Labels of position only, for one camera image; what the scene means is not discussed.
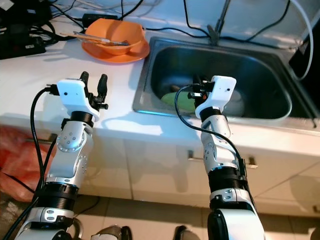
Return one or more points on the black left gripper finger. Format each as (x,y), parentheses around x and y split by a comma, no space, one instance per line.
(103,86)
(84,77)

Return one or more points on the orange plastic plate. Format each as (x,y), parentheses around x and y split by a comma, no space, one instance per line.
(120,58)

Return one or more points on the wooden chopstick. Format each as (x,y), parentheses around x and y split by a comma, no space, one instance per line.
(90,36)
(77,38)

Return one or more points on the orange plastic bowl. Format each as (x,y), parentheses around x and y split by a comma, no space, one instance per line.
(115,30)

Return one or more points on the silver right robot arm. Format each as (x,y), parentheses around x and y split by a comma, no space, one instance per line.
(220,150)

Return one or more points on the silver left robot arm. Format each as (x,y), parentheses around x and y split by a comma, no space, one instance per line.
(72,150)

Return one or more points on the green plate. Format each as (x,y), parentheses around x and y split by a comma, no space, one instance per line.
(172,101)

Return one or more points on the grey ribbed bowl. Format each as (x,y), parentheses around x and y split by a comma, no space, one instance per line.
(236,105)

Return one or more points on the black power adapter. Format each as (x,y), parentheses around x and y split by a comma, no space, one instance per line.
(100,20)

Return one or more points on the stainless steel sink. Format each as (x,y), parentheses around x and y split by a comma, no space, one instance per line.
(260,70)

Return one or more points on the white cabinet door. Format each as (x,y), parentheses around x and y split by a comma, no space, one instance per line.
(155,175)
(110,170)

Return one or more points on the black power strip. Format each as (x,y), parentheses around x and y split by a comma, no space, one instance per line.
(22,47)

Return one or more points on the metal sink faucet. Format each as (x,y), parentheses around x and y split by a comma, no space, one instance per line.
(221,20)

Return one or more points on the black electronics box white label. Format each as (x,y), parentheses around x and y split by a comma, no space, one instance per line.
(25,11)

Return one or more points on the red plastic bag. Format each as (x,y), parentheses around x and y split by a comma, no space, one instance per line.
(22,165)

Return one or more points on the black rectangular device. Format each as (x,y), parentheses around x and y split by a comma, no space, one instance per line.
(305,57)

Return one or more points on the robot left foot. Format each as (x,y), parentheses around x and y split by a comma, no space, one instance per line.
(110,234)

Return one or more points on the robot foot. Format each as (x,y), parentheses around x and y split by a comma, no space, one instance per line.
(110,234)
(186,235)

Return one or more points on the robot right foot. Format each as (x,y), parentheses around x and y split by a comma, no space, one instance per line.
(186,235)

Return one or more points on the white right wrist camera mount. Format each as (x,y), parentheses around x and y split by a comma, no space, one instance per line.
(220,89)

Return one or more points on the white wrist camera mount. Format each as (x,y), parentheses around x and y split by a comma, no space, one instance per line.
(220,89)
(72,95)

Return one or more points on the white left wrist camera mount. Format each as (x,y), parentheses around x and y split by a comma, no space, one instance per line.
(72,95)

